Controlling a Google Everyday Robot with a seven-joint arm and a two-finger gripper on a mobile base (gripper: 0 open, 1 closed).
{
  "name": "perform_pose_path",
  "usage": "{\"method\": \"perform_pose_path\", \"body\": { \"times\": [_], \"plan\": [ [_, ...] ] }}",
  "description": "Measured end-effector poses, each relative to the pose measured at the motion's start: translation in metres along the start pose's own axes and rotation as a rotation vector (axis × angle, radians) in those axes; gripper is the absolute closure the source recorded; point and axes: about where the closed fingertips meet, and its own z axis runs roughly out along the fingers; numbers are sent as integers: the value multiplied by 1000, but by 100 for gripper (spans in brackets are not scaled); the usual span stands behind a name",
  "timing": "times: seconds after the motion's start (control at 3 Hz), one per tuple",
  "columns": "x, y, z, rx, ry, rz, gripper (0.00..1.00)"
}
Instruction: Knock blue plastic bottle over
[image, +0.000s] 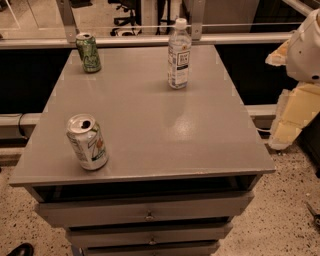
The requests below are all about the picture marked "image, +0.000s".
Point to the metal railing frame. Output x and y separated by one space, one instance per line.
41 24

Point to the white 7up soda can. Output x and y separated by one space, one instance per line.
85 136

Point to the green soda can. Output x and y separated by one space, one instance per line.
86 45

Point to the clear plastic water bottle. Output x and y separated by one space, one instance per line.
179 50

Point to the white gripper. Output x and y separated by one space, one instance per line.
305 50

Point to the black office chair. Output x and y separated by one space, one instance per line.
133 19

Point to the grey drawer cabinet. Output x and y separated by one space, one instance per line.
182 163

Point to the black shoe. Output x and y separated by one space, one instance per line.
25 249

